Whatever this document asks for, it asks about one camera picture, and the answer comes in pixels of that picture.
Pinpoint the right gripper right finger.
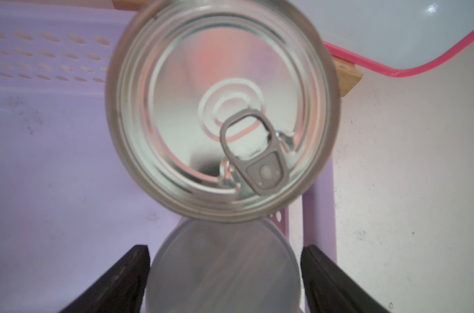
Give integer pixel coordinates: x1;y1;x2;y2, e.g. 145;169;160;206
300;245;388;313

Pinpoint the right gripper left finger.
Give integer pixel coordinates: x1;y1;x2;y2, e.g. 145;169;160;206
62;245;150;312

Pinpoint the small can white plastic lid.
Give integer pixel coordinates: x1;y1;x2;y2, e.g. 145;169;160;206
144;219;302;312

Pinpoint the blue Progresso soup can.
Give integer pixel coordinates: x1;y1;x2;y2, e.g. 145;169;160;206
105;1;341;222

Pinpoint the wooden board stand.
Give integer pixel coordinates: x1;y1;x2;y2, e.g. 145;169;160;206
112;0;363;97

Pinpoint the white board pink frame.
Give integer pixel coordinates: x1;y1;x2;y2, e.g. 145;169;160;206
293;0;474;78

